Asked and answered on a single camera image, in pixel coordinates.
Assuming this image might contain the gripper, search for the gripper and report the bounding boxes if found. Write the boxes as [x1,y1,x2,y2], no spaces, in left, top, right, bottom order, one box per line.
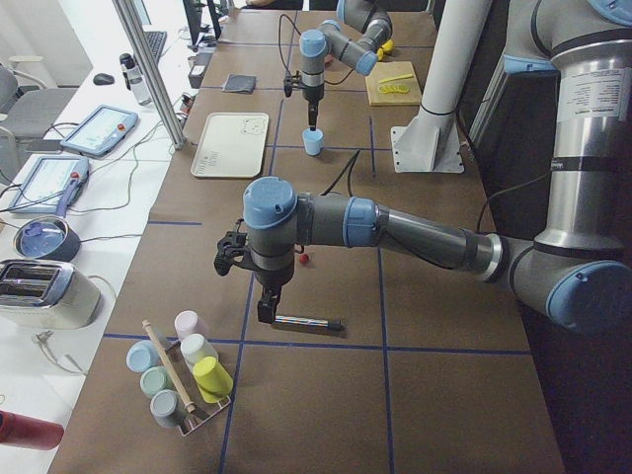
[301,72,324,131]
[251,254,294,324]

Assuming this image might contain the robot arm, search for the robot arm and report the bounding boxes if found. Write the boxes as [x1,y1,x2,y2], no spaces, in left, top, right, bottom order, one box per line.
[214,1,631,334]
[299,1,392,131]

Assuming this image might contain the light blue cup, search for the light blue cup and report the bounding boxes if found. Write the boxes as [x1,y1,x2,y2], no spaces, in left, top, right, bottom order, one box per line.
[302,128,324,156]

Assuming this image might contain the pink cup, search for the pink cup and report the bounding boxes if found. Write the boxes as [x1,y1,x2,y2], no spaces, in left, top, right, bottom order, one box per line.
[174,310,209,341]

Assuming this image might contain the white cup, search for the white cup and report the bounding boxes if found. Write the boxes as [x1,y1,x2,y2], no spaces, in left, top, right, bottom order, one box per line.
[180,333,219,371]

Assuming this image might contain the yellow cup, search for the yellow cup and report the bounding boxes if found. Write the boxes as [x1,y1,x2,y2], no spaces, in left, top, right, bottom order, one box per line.
[193,356,233,403]

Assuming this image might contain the clear cup rack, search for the clear cup rack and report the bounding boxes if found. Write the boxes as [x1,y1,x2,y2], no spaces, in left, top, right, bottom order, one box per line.
[166,342,232,436]

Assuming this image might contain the green cup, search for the green cup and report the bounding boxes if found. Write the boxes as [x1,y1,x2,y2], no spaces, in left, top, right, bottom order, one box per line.
[139,365,174,399]

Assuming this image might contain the blue cup on rack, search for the blue cup on rack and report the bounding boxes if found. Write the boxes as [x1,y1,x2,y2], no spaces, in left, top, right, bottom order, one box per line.
[125,340,162,373]

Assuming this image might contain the grey cup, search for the grey cup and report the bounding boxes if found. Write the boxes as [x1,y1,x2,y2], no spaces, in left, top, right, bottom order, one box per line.
[150,389,186,428]

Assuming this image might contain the lemon slices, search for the lemon slices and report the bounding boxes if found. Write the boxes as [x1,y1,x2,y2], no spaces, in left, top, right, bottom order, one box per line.
[378,84,410,95]

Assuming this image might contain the grey folded cloth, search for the grey folded cloth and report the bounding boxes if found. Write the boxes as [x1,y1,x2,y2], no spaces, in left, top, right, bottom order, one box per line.
[222,74,257,94]

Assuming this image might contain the wooden cutting board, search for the wooden cutting board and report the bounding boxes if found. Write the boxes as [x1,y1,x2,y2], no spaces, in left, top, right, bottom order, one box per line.
[365,61,422,107]

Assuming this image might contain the cream bear tray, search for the cream bear tray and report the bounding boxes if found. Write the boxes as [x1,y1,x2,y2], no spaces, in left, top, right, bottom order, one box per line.
[191,113,270,179]

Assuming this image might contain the yellow lemon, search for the yellow lemon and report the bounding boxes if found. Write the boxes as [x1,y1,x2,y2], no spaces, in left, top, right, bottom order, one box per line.
[378,39,394,54]

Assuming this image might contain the yellow plastic knife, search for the yellow plastic knife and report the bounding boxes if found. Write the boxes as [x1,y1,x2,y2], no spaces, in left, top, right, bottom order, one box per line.
[378,73,414,84]

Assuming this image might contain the black box with label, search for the black box with label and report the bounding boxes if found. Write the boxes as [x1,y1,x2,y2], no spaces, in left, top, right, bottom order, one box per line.
[188,52,212,89]

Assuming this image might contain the wooden stick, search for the wooden stick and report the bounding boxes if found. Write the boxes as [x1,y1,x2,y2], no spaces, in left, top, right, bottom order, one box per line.
[142,319,196,414]

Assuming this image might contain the black monitor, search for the black monitor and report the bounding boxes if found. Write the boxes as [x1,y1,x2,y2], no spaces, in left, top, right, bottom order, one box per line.
[183,0,221,51]

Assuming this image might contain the black keyboard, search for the black keyboard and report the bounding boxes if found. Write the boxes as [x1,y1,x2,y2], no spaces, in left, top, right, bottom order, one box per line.
[144,31,168,62]

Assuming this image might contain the clear water bottle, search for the clear water bottle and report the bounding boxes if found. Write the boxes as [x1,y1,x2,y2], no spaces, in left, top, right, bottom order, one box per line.
[119,53,152,106]

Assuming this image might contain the teach pendant far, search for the teach pendant far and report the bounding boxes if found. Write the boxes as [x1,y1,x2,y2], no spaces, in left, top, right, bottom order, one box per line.
[60,105,138,158]

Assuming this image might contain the teach pendant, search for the teach pendant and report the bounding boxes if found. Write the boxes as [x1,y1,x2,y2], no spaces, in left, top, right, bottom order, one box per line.
[8,155,90,214]
[60,105,138,158]

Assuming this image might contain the black computer mouse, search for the black computer mouse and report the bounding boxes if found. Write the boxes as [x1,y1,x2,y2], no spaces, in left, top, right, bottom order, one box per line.
[93,73,115,86]

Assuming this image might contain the cream toaster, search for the cream toaster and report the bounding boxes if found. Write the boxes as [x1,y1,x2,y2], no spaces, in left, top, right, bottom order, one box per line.
[1,259,101,330]

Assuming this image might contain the blue pot with lid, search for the blue pot with lid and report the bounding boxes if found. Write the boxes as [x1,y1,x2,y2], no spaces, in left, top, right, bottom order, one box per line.
[14,215,81,262]

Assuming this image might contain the teach pendant near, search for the teach pendant near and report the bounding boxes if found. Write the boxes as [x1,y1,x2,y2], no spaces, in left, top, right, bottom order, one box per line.
[8,155,90,214]

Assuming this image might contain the red bottle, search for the red bottle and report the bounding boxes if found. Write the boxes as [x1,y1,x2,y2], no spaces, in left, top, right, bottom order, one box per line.
[1,411,64,450]

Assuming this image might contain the grey office chair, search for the grey office chair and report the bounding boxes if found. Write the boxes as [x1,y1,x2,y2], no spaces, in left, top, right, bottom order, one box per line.
[1,55,77,152]

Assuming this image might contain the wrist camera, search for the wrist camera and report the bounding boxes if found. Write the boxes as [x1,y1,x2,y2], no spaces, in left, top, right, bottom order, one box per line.
[213,230,254,277]
[283,71,304,98]

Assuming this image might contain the steel muddler black handle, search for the steel muddler black handle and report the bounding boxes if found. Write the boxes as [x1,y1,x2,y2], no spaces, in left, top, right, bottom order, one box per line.
[275,315,344,332]

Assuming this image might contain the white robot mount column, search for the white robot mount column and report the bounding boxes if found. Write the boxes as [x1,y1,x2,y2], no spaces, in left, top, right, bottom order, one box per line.
[391,0,492,173]

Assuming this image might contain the aluminium frame post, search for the aluminium frame post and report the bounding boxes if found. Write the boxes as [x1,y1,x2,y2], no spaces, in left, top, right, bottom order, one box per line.
[113,0,186,150]

